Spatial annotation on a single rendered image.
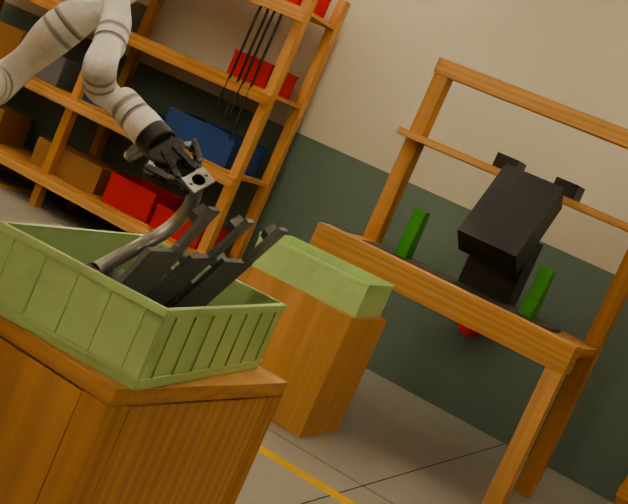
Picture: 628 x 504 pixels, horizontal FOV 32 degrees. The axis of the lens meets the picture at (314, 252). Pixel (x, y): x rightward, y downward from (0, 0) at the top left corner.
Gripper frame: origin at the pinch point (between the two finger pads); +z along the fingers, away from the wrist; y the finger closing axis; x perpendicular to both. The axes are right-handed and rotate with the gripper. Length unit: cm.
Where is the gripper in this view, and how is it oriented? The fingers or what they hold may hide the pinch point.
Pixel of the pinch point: (194, 183)
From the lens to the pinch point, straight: 217.8
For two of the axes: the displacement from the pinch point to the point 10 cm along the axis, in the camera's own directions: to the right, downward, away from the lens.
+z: 6.5, 7.2, -2.5
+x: -2.5, 5.1, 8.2
